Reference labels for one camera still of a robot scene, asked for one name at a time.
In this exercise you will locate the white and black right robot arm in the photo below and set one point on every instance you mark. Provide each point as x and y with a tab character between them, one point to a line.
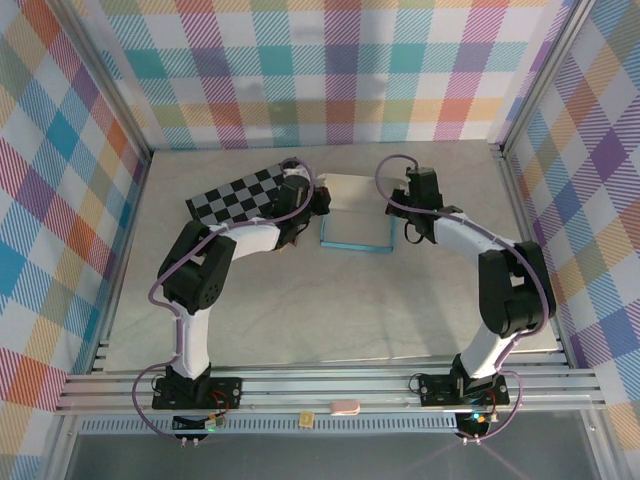
465	235

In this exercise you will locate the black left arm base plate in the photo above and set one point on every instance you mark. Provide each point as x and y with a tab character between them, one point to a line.
227	392

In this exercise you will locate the black controller board with LED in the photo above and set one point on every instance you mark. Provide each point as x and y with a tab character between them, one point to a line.
200	424
475	420

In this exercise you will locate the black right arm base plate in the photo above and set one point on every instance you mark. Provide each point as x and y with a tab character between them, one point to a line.
435	387

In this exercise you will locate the pink oval eraser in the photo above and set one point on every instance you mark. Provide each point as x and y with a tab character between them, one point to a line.
345	407

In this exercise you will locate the aluminium side rail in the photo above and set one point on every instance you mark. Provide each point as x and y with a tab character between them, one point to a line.
125	240
560	345

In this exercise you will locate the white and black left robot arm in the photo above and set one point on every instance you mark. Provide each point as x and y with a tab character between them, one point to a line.
192	345

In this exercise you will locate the aluminium front frame rail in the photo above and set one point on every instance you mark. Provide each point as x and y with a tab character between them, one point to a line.
325	387

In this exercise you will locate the black and grey checkerboard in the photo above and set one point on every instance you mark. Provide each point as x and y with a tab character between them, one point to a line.
235	195

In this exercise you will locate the aluminium frame post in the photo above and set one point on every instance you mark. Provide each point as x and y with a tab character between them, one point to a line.
542	75
107	80

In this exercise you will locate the small yellow tag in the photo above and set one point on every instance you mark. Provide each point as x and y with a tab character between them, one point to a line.
307	420

